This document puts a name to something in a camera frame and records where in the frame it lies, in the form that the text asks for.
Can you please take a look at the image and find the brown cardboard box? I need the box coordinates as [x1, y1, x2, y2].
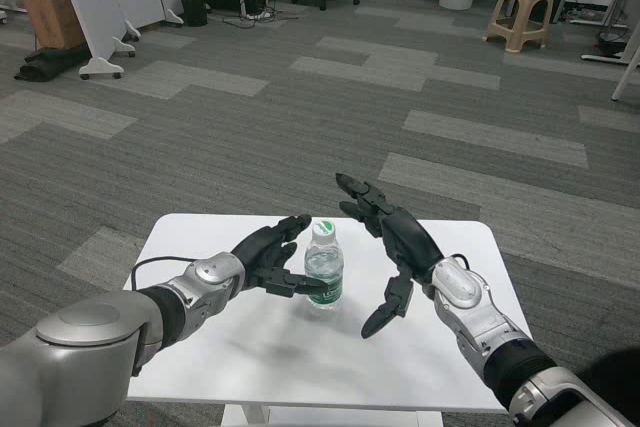
[22, 0, 86, 50]

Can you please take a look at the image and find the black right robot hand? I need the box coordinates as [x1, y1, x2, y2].
[334, 172, 445, 340]

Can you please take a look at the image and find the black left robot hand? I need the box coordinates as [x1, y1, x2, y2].
[230, 214, 331, 301]

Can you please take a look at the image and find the clear water bottle green label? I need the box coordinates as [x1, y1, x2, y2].
[303, 218, 345, 311]

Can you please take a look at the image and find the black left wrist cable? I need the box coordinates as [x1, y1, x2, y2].
[130, 257, 196, 293]

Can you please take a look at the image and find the small white table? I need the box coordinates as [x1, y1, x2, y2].
[123, 213, 532, 427]

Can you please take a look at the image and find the black trash bin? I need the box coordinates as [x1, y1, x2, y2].
[177, 0, 209, 27]

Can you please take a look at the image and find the white power strip with cables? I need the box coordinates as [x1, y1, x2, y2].
[222, 7, 301, 29]

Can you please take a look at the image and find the black bag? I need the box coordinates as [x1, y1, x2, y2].
[13, 44, 91, 82]

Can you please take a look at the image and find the white standing desk frame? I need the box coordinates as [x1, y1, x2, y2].
[581, 0, 640, 102]

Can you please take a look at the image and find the beige plastic stool brown seat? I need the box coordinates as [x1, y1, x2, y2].
[483, 0, 556, 53]

